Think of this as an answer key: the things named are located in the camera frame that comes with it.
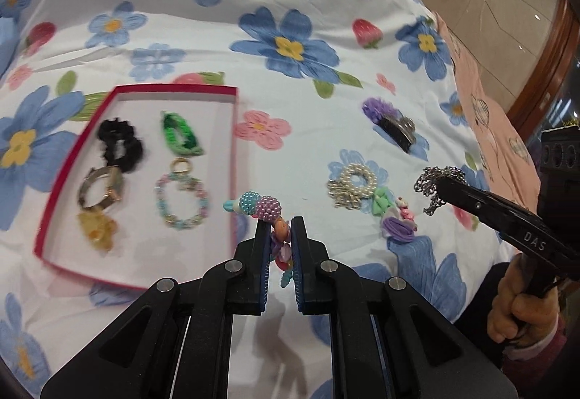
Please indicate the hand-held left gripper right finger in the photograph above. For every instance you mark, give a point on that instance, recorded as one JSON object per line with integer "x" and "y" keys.
{"x": 298, "y": 245}

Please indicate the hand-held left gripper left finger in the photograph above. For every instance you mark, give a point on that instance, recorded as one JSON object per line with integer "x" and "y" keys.
{"x": 264, "y": 245}

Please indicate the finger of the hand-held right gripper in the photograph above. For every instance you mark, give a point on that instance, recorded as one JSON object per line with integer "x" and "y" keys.
{"x": 485, "y": 213}
{"x": 489, "y": 197}

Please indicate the red shallow box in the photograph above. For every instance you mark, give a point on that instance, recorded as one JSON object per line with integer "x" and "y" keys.
{"x": 213, "y": 141}

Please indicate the green knitted hair clip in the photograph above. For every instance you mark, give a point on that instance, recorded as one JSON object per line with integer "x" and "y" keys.
{"x": 170, "y": 127}

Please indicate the yellow hair claw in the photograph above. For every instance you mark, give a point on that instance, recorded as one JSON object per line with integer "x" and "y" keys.
{"x": 97, "y": 227}

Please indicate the black scrunchie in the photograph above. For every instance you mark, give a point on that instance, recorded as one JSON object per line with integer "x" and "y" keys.
{"x": 106, "y": 131}

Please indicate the person's right forearm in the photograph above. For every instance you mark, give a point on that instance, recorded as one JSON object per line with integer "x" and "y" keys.
{"x": 539, "y": 362}

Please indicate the person's right hand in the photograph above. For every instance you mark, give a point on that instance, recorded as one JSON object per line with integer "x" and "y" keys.
{"x": 534, "y": 313}

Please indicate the pink printed blanket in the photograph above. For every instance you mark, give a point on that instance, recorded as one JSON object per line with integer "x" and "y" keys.
{"x": 498, "y": 141}

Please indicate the pink figure hair clip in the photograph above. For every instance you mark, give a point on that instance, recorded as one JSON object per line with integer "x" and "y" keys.
{"x": 405, "y": 211}

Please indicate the purple flower hair claw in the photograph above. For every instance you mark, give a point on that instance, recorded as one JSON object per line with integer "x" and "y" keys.
{"x": 398, "y": 131}

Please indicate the wooden furniture frame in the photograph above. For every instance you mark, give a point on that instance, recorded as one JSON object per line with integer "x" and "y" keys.
{"x": 553, "y": 77}

